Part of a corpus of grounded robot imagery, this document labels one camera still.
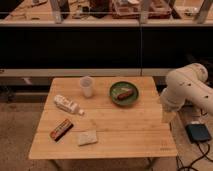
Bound black cable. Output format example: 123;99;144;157
175;141;213;171

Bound long shelf bench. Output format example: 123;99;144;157
0;0;213;77

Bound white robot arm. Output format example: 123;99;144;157
159;63;213;123

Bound wooden folding table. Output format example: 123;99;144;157
29;77;177;159

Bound black power box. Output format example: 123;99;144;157
185;124;212;143

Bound white plastic bottle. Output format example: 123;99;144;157
54;95;84;115

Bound green plate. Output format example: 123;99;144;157
109;81;139;106

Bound brown sausage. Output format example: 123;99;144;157
117;90;134;100

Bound white sponge pad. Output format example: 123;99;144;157
77;130;98;146

